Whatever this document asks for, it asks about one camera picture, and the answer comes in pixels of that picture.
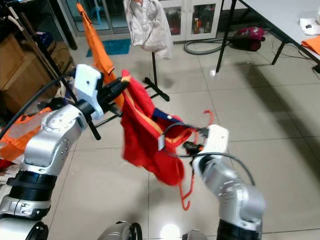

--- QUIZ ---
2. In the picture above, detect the red wire hanger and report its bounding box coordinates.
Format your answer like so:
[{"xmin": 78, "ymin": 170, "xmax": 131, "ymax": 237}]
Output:
[{"xmin": 177, "ymin": 109, "xmax": 215, "ymax": 211}]

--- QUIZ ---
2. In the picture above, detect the red basketball jersey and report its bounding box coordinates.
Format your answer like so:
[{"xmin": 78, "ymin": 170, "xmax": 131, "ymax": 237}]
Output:
[{"xmin": 120, "ymin": 70, "xmax": 196, "ymax": 187}]

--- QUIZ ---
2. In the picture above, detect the blue floor mat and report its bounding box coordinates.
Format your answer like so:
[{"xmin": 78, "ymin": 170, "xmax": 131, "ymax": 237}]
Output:
[{"xmin": 86, "ymin": 39, "xmax": 133, "ymax": 57}]

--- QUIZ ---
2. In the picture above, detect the chrome and black clothes rack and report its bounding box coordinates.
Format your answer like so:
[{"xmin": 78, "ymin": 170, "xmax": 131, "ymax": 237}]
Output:
[{"xmin": 5, "ymin": 0, "xmax": 172, "ymax": 142}]

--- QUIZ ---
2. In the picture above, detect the orange hoodie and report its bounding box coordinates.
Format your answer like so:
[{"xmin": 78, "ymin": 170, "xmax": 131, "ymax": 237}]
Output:
[{"xmin": 76, "ymin": 2, "xmax": 126, "ymax": 108}]

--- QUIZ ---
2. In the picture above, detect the beige jacket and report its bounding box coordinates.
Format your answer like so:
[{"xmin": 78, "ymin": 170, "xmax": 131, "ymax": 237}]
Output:
[{"xmin": 124, "ymin": 0, "xmax": 173, "ymax": 60}]

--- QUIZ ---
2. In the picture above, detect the printed cardboard box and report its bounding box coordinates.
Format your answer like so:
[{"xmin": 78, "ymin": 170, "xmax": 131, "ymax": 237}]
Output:
[{"xmin": 2, "ymin": 40, "xmax": 76, "ymax": 113}]

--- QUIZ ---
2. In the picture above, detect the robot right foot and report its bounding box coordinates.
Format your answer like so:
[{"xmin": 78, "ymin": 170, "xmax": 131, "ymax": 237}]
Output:
[{"xmin": 182, "ymin": 229, "xmax": 211, "ymax": 240}]

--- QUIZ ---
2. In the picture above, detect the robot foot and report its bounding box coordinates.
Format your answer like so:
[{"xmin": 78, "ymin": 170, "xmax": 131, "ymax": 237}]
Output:
[
  {"xmin": 182, "ymin": 229, "xmax": 211, "ymax": 240},
  {"xmin": 97, "ymin": 221, "xmax": 143, "ymax": 240}
]

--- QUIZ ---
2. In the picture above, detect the glass door cabinet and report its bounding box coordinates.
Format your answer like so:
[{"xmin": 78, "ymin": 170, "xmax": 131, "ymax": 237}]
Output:
[{"xmin": 55, "ymin": 0, "xmax": 228, "ymax": 43}]

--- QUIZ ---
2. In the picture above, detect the plain cardboard box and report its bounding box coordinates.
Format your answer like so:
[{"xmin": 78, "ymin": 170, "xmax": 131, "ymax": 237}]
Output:
[{"xmin": 0, "ymin": 32, "xmax": 26, "ymax": 91}]

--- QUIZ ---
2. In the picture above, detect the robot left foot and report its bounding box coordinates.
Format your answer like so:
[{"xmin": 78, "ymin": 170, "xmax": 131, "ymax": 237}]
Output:
[{"xmin": 97, "ymin": 221, "xmax": 143, "ymax": 240}]

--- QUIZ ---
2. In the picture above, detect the maroon vacuum cleaner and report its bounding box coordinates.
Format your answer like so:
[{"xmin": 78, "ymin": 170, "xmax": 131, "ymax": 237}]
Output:
[{"xmin": 182, "ymin": 26, "xmax": 266, "ymax": 56}]

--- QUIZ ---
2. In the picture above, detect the glossy black table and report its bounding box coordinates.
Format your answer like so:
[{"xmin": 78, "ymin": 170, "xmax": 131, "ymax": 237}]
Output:
[{"xmin": 0, "ymin": 0, "xmax": 78, "ymax": 51}]

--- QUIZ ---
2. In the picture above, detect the white folding table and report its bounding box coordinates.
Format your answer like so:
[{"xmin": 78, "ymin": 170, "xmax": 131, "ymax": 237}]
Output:
[{"xmin": 215, "ymin": 0, "xmax": 320, "ymax": 74}]

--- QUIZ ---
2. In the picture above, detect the orange garment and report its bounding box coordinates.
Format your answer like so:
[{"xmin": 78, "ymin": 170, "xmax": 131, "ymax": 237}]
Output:
[{"xmin": 301, "ymin": 36, "xmax": 320, "ymax": 57}]

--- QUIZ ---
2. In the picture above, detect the small white object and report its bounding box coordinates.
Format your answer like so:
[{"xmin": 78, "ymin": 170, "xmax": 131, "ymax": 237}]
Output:
[{"xmin": 299, "ymin": 17, "xmax": 320, "ymax": 36}]

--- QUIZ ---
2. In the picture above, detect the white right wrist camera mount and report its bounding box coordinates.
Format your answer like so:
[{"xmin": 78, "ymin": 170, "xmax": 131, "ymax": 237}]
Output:
[{"xmin": 200, "ymin": 124, "xmax": 230, "ymax": 161}]

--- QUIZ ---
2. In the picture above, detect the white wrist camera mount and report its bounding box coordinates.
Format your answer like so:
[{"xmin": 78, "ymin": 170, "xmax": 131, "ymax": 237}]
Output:
[
  {"xmin": 200, "ymin": 124, "xmax": 230, "ymax": 161},
  {"xmin": 73, "ymin": 64, "xmax": 105, "ymax": 113}
]

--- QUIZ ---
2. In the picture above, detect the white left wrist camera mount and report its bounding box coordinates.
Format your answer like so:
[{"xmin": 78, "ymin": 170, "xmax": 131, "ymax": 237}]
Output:
[{"xmin": 73, "ymin": 64, "xmax": 105, "ymax": 113}]

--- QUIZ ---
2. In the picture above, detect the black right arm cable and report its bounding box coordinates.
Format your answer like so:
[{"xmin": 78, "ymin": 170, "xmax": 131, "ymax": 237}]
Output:
[{"xmin": 160, "ymin": 121, "xmax": 256, "ymax": 186}]

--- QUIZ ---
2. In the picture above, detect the white handled mop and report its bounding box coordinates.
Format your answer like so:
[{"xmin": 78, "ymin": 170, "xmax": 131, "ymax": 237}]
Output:
[{"xmin": 7, "ymin": 14, "xmax": 76, "ymax": 96}]

